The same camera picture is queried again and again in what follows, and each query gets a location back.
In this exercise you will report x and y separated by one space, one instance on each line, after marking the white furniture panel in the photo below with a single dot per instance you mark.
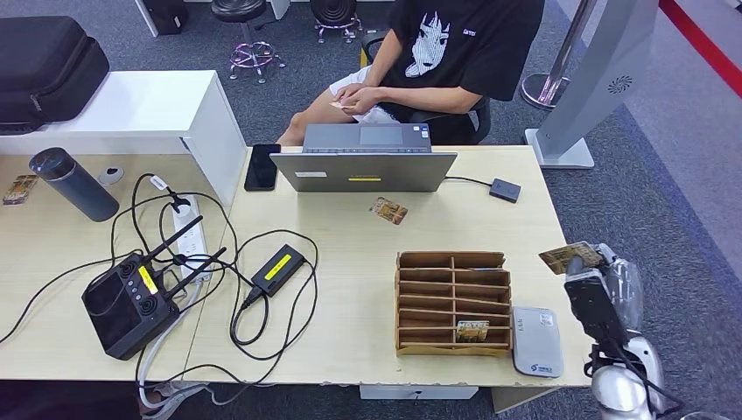
279 7
146 18

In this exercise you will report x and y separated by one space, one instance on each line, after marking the black adapter with yellow label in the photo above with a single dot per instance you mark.
278 270

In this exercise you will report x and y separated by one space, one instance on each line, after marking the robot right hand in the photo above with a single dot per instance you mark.
626 290

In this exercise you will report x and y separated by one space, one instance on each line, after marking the grey laptop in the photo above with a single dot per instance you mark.
359 173

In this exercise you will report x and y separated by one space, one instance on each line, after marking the person's right hand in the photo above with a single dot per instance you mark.
353 91

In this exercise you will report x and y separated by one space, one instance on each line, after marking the golden ID card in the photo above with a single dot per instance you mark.
565 258

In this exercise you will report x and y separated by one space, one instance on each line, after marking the person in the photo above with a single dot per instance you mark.
464 52

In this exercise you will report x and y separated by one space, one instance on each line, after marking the grey kiosk stand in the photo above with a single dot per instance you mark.
594 75

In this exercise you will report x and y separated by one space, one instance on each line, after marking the dark thermos bottle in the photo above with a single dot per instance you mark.
78 185

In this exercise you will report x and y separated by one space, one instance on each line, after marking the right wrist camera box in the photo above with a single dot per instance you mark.
594 310

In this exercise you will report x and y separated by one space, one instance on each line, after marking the hotel key card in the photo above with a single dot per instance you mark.
472 331

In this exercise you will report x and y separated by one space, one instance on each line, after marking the person's right forearm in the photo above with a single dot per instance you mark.
384 58

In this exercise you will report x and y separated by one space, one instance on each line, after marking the chrome stanchion post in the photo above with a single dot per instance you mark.
559 64

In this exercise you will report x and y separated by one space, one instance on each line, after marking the black stool with chrome base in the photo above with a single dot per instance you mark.
333 11
239 9

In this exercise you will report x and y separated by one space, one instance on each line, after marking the small black box device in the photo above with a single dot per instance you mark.
505 190

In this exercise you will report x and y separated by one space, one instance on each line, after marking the white cabinet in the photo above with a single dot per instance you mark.
133 107

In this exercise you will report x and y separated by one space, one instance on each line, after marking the black smartphone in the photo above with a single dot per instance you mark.
262 168

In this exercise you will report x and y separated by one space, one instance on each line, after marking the small white round object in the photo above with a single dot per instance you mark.
111 175

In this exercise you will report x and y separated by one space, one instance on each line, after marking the white power strip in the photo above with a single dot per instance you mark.
194 241

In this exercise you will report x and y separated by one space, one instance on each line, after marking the white box under desk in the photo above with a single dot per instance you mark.
417 392

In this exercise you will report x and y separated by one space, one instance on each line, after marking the brown patterned card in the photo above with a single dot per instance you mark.
388 211
20 190

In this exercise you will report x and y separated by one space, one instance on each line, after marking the person's left hand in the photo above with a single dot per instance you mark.
366 101

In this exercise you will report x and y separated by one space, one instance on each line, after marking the person's left forearm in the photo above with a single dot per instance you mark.
435 100

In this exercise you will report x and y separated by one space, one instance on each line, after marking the cardboard card organizer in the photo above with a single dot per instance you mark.
423 349

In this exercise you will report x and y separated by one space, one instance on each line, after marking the white card reader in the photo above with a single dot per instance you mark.
537 342

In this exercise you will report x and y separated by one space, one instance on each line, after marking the black bag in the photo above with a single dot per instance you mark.
165 14

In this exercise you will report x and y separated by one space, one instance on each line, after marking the black remote controller with antennas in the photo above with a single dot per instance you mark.
124 314

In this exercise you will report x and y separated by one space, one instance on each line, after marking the black carrying case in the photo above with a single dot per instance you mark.
46 72

